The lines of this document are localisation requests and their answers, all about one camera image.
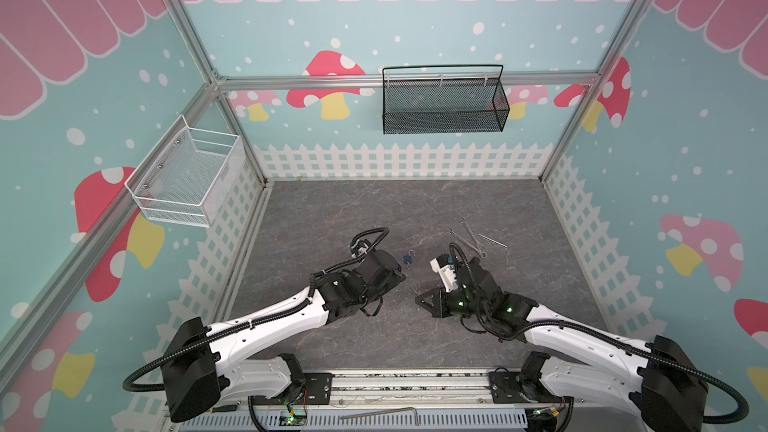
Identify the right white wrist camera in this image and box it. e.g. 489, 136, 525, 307
430, 254, 459, 292

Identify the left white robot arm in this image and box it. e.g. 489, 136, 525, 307
122, 227, 405, 423

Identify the large hex key front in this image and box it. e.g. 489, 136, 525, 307
339, 407, 421, 427

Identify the black mesh wall basket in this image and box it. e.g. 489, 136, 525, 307
381, 64, 510, 135

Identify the silver hex key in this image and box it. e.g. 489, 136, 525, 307
478, 234, 509, 249

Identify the white wire wall basket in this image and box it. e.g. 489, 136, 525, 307
125, 116, 245, 228

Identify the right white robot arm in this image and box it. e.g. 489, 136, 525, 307
417, 243, 749, 431

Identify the long silver wrench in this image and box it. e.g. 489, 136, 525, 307
447, 228, 486, 258

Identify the short silver wrench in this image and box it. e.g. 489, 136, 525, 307
460, 217, 485, 256

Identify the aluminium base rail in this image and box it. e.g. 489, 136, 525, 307
154, 369, 645, 431

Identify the small blue padlock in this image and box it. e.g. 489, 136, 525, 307
403, 250, 415, 266

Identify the screwdriver on rail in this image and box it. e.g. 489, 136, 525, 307
210, 404, 238, 413

